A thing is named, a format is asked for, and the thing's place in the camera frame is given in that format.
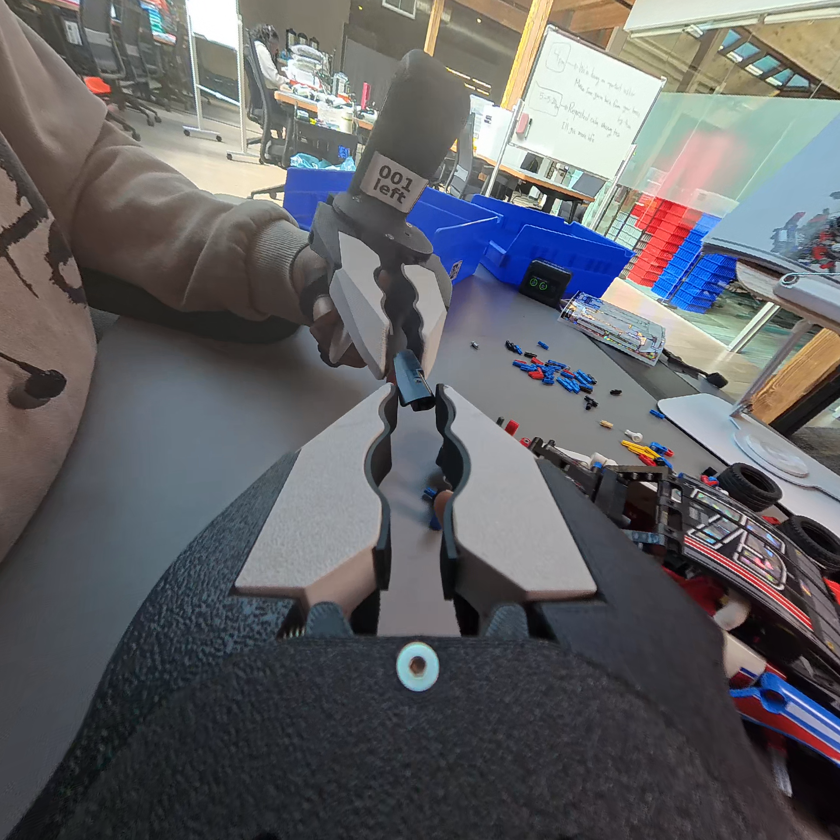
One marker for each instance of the person's left forearm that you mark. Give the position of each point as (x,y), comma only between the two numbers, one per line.
(164,229)

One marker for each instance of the stack of blue storage bins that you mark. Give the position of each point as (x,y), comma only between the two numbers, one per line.
(695,275)

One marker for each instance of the person's left hand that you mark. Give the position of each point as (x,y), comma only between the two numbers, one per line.
(319,312)

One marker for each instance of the frosted glass partition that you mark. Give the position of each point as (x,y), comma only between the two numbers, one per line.
(722,131)

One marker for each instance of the white book stand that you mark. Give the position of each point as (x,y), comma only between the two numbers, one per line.
(709,420)

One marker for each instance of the black office chair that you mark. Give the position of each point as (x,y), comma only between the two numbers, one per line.
(262,118)
(105,59)

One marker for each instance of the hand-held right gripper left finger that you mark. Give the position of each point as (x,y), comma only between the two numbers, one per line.
(315,518)

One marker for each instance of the blue plastic bin white label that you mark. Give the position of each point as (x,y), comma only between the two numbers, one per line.
(453,226)

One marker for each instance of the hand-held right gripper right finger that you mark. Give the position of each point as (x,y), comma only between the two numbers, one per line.
(518,525)

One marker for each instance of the wooden top table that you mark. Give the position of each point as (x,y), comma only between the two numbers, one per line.
(525,177)

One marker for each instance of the black wrist rest pad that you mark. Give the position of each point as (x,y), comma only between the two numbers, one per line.
(197,321)

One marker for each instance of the pile of blue brick pins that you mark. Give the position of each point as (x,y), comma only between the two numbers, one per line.
(564,380)

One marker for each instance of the written whiteboard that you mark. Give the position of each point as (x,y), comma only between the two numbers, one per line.
(590,98)

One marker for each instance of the open instruction booklet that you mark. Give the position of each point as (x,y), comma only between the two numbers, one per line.
(774,197)

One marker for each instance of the shiny sticker sheet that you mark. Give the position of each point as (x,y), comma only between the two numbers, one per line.
(610,328)

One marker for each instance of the stack of red storage bins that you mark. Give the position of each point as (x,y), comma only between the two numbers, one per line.
(669,229)

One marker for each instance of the white rolling board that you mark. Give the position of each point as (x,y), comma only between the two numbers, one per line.
(213,26)

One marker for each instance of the toy brick race car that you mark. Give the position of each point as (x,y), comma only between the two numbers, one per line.
(735,544)

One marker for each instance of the cluttered background table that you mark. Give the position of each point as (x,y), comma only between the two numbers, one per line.
(321,111)

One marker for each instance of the small black brick piece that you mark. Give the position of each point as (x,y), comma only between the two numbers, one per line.
(410,380)

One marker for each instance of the black rubber toy tyre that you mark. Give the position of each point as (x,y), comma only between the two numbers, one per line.
(814,539)
(748,485)

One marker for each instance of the black device green lights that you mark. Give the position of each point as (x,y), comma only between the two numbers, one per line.
(546,283)

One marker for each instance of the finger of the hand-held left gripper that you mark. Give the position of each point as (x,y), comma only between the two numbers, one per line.
(433,308)
(358,295)

